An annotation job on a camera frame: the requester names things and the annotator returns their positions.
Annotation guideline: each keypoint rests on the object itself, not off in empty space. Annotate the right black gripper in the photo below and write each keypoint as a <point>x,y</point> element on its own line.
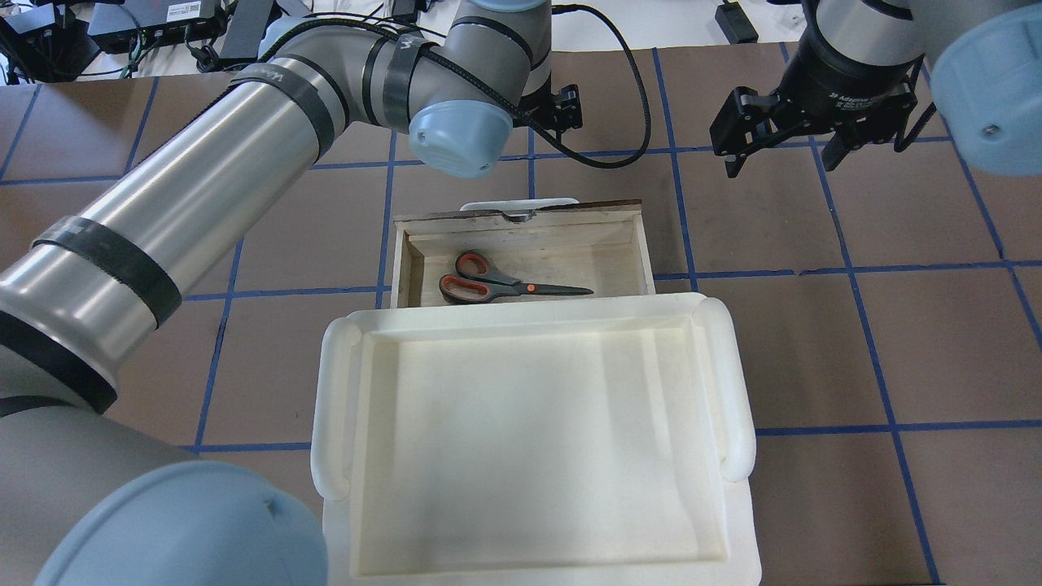
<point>847,79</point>

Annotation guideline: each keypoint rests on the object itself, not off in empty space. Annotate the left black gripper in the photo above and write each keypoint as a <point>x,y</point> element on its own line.
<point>564,109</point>

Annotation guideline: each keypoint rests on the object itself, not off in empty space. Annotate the orange grey scissors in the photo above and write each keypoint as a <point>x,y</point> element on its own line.
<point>476,280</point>

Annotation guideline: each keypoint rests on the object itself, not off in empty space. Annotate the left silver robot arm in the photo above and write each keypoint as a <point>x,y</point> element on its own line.
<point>88,501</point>

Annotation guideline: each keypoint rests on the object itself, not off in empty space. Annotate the wooden drawer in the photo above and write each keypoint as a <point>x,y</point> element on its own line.
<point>600,246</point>

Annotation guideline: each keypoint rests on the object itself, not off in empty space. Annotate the black power brick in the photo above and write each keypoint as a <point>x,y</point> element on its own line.
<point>734,23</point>

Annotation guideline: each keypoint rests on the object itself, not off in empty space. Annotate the white plastic tray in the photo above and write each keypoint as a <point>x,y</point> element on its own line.
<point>600,441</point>

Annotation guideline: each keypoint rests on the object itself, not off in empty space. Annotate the white drawer handle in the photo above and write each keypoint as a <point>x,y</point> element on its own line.
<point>517,207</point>

